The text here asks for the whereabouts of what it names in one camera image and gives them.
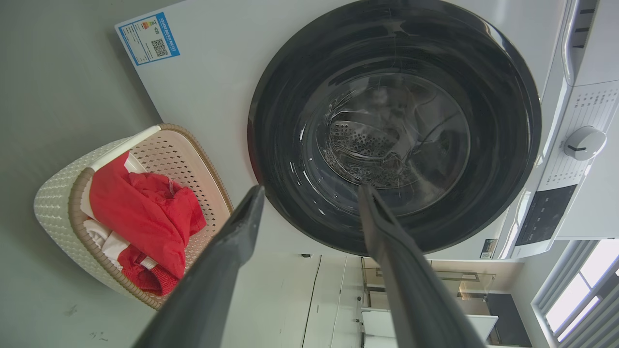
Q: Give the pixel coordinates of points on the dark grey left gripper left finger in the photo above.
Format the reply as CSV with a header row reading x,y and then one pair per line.
x,y
213,280

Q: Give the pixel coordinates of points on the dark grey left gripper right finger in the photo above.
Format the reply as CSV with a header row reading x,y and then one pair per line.
x,y
416,299

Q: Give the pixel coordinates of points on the cream perforated laundry basket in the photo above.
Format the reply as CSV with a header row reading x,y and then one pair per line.
x,y
58,203

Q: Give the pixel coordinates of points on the small dark corner sticker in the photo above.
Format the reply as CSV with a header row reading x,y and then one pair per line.
x,y
488,248

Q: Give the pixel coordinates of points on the red garment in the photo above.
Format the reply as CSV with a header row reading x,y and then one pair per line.
x,y
145,217

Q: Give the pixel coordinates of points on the dark cabinet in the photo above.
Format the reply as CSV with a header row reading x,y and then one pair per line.
x,y
510,319

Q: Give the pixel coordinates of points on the white garment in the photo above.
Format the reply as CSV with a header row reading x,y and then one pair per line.
x,y
109,241

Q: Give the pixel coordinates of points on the black washer display panel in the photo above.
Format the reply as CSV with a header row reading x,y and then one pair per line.
x,y
545,215

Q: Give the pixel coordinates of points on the white front-load washing machine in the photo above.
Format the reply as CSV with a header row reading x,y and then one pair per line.
x,y
213,92

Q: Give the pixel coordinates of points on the white round control knob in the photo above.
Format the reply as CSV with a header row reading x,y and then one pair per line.
x,y
584,143

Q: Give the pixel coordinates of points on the round dark washing machine door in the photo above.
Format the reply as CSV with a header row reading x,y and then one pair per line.
x,y
396,63

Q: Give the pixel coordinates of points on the blue energy label sticker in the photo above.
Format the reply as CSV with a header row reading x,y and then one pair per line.
x,y
149,38

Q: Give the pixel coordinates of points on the white detergent drawer front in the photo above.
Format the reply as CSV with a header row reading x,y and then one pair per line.
x,y
597,43

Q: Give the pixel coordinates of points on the bright window with frame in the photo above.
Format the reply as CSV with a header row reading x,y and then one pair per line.
x,y
580,295

